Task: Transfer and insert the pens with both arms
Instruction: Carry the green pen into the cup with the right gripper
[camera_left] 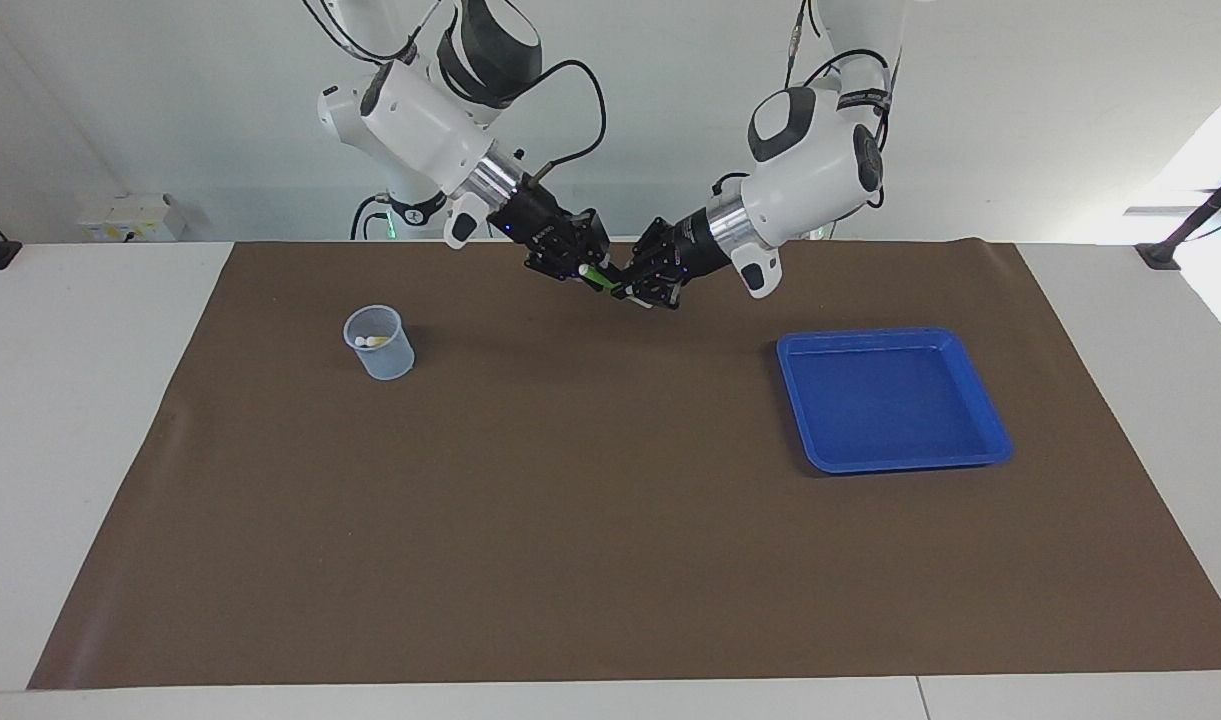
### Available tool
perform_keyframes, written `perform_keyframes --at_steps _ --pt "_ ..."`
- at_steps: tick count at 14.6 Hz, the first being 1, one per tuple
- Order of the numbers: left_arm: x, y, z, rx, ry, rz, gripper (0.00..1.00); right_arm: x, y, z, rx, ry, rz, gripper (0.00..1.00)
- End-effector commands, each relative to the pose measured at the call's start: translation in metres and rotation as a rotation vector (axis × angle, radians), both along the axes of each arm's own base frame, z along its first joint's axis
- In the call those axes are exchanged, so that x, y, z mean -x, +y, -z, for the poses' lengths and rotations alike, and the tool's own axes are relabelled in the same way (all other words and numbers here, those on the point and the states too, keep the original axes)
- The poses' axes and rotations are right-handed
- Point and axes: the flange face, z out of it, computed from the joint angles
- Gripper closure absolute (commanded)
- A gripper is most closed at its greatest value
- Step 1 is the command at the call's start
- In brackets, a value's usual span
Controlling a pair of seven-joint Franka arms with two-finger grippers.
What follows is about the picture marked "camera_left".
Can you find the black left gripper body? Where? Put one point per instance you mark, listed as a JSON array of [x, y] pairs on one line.
[[695, 250]]

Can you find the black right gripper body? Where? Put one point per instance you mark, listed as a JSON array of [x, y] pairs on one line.
[[545, 225]]

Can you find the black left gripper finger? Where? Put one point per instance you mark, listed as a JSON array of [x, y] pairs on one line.
[[650, 250], [655, 296]]

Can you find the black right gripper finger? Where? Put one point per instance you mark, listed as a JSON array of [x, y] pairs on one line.
[[595, 240], [555, 270]]

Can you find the green pen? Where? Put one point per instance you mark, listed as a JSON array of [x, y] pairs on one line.
[[600, 278]]

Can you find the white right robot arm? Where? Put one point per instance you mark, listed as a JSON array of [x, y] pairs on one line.
[[420, 120]]

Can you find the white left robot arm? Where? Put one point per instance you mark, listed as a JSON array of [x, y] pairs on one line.
[[810, 170]]

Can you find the translucent plastic cup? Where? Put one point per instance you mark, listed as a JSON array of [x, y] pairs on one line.
[[385, 365]]

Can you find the brown table mat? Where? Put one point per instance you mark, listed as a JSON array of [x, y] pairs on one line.
[[610, 500]]

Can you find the blue plastic tray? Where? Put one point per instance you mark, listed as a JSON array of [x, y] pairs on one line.
[[890, 400]]

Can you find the white wall socket box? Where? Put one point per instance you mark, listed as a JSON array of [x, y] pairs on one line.
[[130, 218]]

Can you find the black camera stand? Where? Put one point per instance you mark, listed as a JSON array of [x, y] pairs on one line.
[[1185, 232]]

